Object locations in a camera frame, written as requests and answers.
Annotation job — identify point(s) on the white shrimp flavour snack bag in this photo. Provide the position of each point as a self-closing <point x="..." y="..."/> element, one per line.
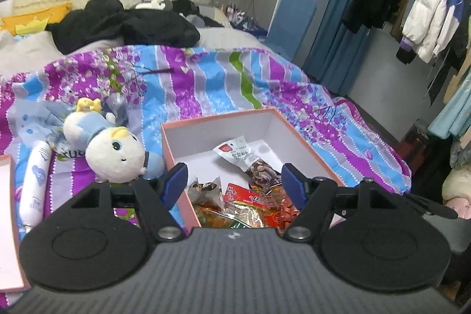
<point x="239" y="153"/>

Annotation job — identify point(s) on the clear red spicy strips packet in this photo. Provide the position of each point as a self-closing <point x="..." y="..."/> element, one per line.
<point x="252" y="207"/>

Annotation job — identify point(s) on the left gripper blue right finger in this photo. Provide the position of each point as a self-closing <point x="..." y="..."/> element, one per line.
<point x="296" y="185"/>

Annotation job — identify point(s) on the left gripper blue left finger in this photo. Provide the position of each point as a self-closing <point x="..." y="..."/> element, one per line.
<point x="173" y="184"/>

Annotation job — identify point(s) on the pink box lid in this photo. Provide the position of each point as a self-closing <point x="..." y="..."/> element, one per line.
<point x="12" y="276"/>

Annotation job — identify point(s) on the blue curtain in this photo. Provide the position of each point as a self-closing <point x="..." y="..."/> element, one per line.
<point x="337" y="54"/>

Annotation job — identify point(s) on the white blue plush toy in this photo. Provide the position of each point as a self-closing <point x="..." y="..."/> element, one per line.
<point x="113" y="152"/>

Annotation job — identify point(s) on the white spray bottle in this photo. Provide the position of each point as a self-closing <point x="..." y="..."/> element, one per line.
<point x="33" y="192"/>

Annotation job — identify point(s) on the black clothing pile on bed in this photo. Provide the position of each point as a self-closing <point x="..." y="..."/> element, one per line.
<point x="172" y="23"/>

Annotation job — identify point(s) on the blue folded chair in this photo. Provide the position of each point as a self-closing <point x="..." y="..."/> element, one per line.
<point x="289" y="27"/>

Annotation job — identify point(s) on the white puffer jacket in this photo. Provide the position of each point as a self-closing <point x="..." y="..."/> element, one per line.
<point x="428" y="29"/>

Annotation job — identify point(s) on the pink cardboard box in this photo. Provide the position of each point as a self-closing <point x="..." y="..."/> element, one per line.
<point x="234" y="166"/>

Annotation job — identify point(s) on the light blue plastic bag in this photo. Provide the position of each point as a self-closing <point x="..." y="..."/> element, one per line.
<point x="36" y="122"/>

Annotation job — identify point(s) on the silver brown snack packet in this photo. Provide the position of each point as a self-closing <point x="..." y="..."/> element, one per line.
<point x="207" y="194"/>

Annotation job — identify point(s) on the colourful striped floral bedspread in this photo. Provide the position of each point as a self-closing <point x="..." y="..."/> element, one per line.
<point x="163" y="84"/>

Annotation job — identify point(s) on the yellow pillow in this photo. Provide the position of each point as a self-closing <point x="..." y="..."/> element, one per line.
<point x="35" y="22"/>

